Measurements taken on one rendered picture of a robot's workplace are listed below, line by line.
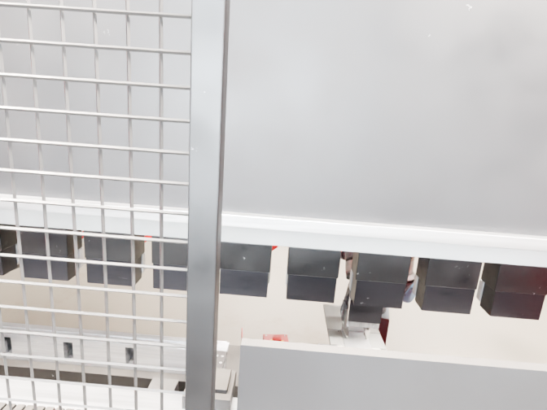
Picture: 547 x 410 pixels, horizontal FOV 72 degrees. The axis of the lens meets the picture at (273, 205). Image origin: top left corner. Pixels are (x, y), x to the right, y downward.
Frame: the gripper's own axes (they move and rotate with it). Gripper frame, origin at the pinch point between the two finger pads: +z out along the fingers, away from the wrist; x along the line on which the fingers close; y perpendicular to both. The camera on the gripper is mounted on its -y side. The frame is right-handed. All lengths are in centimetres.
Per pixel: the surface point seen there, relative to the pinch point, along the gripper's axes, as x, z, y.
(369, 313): 1.2, -4.7, 13.6
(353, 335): -0.5, 0.0, -1.4
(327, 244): -14.0, -19.8, 30.2
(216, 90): -33, -1, 110
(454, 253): 21.8, -20.0, 30.3
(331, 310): -6.2, -10.1, -13.8
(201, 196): -34, 5, 105
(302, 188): -24, -23, 56
